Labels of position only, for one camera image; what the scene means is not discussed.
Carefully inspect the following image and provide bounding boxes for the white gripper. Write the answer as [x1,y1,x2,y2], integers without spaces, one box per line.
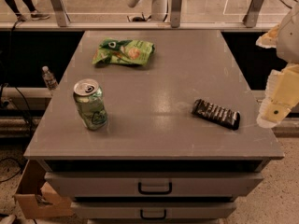
[256,3,299,128]

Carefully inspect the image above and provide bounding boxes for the green soda can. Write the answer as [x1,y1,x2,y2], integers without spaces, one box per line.
[73,78,107,131]

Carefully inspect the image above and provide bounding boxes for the black snack bar wrapper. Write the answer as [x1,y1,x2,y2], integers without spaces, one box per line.
[191,99,240,131]

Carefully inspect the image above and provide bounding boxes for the grey drawer cabinet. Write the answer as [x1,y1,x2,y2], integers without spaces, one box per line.
[25,30,283,224]

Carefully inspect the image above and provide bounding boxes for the green chip bag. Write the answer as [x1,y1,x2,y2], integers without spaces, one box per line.
[93,38,155,66]

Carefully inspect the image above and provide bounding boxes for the clear plastic water bottle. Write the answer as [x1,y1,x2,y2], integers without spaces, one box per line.
[42,66,58,91]

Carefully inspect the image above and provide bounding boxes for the upper grey drawer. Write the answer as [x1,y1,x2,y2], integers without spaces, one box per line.
[45,172,263,198]

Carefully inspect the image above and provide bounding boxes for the grey drawer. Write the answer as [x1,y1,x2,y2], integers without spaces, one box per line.
[45,172,263,198]
[71,202,236,220]

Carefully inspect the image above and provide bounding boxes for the lower grey drawer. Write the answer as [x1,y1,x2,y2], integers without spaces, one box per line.
[71,202,236,220]

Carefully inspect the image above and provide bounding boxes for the brown cardboard box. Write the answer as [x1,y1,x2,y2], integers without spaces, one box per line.
[14,161,73,219]

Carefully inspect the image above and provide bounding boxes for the person legs in background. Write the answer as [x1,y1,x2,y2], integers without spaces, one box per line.
[0,0,50,22]

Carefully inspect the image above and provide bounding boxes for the right metal railing post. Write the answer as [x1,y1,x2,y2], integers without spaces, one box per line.
[243,0,264,28]

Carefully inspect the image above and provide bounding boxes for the metal railing post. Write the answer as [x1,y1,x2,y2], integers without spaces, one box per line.
[170,0,182,28]
[243,0,264,28]
[50,0,70,27]

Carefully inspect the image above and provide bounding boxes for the middle metal railing post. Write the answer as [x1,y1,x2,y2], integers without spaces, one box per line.
[170,0,182,28]

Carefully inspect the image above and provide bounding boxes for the black upper drawer handle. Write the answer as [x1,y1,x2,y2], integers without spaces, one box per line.
[137,182,173,195]

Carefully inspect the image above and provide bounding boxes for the black drawer handle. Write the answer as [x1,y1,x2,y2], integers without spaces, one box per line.
[137,182,173,195]
[139,209,167,220]

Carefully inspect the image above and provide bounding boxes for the black lower drawer handle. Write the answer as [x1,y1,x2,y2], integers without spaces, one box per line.
[139,209,167,220]

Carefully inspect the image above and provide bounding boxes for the left metal railing post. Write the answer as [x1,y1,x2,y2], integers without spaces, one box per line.
[50,0,70,27]

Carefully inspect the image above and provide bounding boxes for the black cable left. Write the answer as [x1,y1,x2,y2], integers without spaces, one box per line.
[0,20,37,133]

